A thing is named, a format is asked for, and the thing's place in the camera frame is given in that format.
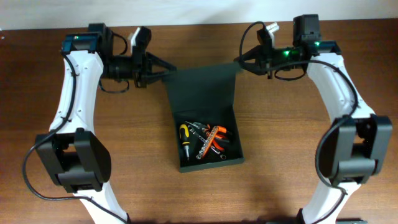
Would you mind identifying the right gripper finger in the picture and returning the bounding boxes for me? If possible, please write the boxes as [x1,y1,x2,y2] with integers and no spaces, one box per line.
[239,61,264,75]
[242,45,261,61]

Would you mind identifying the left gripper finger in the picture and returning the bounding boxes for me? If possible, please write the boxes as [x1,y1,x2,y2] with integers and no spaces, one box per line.
[146,52,177,71]
[145,70,177,85]

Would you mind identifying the dark green box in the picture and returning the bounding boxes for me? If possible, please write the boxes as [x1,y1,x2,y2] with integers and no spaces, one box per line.
[162,63,244,173]

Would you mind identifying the yellow black screwdriver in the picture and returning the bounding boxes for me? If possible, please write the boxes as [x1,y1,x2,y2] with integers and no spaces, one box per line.
[179,124,190,160]

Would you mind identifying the orange black long-nose pliers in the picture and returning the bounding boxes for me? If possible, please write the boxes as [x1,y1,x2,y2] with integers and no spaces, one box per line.
[186,121,233,139]

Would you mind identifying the small red cutting pliers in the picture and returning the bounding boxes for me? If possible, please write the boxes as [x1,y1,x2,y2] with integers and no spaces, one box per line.
[213,134,230,152]

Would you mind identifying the orange socket bit rail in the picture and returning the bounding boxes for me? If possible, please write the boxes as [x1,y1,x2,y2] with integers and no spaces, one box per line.
[197,126,221,159]

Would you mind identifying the silver ratchet wrench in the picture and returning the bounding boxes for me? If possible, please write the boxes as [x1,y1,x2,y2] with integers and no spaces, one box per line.
[188,126,226,160]

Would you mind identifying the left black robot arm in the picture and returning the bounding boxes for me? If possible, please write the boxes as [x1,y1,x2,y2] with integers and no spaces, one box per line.
[33,23,176,223]

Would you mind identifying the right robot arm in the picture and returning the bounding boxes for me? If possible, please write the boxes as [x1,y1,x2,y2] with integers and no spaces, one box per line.
[236,14,392,224]

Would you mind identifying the right black cable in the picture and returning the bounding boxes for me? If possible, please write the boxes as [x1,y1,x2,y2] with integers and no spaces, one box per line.
[238,21,360,224]

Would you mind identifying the black cable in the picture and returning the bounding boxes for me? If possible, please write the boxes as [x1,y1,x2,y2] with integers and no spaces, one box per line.
[21,30,131,224]
[238,21,360,224]

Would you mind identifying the left black cable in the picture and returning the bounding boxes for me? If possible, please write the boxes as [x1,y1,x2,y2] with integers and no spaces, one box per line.
[21,30,131,224]

